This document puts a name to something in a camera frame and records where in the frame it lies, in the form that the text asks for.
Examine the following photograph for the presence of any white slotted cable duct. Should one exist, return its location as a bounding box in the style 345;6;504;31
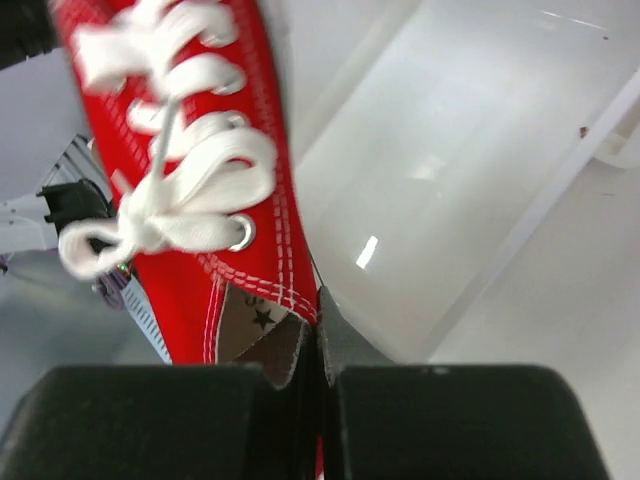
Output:
121;277;172;364

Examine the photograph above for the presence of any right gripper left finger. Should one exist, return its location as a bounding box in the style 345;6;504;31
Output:
1;365;316;479

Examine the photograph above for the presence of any red sneaker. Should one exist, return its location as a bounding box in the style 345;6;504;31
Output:
49;1;318;365

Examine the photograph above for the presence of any brown bottom drawer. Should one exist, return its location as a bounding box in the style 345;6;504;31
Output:
285;1;639;362

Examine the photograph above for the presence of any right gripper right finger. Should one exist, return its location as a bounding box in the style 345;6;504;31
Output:
317;288;609;479

